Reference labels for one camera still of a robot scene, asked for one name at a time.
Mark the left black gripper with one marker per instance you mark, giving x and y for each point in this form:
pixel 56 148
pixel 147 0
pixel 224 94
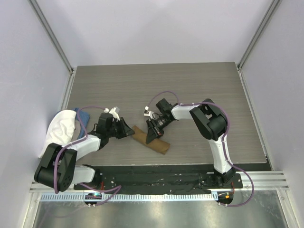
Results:
pixel 127 130

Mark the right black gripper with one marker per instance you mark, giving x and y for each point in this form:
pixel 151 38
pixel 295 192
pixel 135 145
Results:
pixel 151 135

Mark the brown cloth napkin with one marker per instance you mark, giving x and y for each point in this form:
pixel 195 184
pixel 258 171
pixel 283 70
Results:
pixel 156 145

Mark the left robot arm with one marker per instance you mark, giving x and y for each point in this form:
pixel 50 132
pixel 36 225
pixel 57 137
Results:
pixel 57 168

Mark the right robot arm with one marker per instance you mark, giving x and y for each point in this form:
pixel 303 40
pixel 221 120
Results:
pixel 210 121

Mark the blue checkered cloth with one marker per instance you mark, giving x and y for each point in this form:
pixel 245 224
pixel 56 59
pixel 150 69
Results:
pixel 79 131

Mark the white cloth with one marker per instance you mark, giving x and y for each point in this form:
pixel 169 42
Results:
pixel 60 130

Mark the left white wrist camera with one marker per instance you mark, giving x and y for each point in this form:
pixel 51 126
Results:
pixel 114 112

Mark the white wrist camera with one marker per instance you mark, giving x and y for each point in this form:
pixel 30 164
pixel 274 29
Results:
pixel 147 112
pixel 114 112

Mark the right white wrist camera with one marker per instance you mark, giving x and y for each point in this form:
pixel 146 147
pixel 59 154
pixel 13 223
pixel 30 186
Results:
pixel 147 112

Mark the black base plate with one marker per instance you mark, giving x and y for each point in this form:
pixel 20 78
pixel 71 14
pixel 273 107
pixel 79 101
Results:
pixel 162 179

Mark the slotted cable duct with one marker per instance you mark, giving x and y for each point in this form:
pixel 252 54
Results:
pixel 93 196

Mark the aluminium front rail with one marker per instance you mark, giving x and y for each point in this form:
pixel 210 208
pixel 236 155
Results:
pixel 262 180

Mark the left aluminium frame post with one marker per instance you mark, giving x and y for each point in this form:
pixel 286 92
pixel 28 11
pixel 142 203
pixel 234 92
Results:
pixel 50 33

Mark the aluminium frame post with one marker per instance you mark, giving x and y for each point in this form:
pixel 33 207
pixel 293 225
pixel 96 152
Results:
pixel 274 5
pixel 50 33

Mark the right aluminium frame post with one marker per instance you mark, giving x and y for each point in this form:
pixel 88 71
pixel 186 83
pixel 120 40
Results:
pixel 274 5

